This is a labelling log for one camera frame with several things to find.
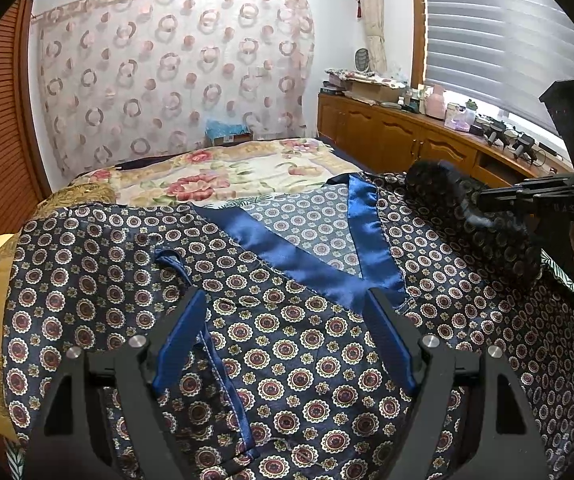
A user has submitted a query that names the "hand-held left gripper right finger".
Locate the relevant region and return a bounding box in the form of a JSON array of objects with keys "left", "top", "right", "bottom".
[{"left": 366, "top": 287, "right": 551, "bottom": 480}]

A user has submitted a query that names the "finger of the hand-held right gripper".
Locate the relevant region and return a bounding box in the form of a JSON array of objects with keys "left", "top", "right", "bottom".
[{"left": 476, "top": 172, "right": 574, "bottom": 217}]

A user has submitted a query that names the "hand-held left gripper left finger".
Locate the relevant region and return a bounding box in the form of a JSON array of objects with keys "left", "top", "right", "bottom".
[{"left": 19, "top": 287, "right": 208, "bottom": 480}]

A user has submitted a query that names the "navy medallion print satin robe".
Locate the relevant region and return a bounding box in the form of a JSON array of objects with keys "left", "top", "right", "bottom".
[{"left": 0, "top": 160, "right": 574, "bottom": 480}]

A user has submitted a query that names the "clear purple box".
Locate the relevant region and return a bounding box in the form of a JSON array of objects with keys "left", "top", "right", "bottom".
[{"left": 444, "top": 104, "right": 476, "bottom": 131}]

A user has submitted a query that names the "pink container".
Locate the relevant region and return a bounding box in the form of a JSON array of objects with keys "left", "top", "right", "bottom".
[{"left": 424, "top": 85, "right": 448, "bottom": 120}]

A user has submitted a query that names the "cluster of small jars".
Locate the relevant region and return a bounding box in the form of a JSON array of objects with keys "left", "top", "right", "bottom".
[{"left": 397, "top": 87, "right": 426, "bottom": 114}]

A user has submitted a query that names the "wooden cabinet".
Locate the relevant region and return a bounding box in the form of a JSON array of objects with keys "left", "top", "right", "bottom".
[{"left": 317, "top": 92, "right": 574, "bottom": 192}]

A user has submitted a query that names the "grey window blind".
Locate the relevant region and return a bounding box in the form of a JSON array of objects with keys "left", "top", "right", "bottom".
[{"left": 424, "top": 0, "right": 574, "bottom": 132}]

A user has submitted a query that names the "floral blanket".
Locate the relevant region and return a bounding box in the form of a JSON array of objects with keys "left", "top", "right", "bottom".
[{"left": 67, "top": 137, "right": 368, "bottom": 211}]

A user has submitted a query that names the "navy bed sheet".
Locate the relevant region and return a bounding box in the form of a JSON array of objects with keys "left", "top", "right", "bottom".
[{"left": 112, "top": 137, "right": 378, "bottom": 177}]

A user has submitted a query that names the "cardboard box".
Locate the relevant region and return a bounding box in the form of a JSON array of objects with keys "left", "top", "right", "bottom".
[{"left": 344, "top": 79, "right": 408, "bottom": 104}]

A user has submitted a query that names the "floral cloth bundle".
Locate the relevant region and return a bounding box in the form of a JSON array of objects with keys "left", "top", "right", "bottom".
[{"left": 324, "top": 66, "right": 408, "bottom": 87}]

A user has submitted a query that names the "blue box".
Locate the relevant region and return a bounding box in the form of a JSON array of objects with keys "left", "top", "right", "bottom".
[{"left": 204, "top": 119, "right": 254, "bottom": 147}]

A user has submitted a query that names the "beige lace curtain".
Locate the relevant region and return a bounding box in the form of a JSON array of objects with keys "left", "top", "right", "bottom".
[{"left": 356, "top": 0, "right": 388, "bottom": 77}]

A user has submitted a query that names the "circle pattern sheer curtain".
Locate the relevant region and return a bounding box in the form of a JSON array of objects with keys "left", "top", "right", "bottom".
[{"left": 32, "top": 0, "right": 316, "bottom": 181}]

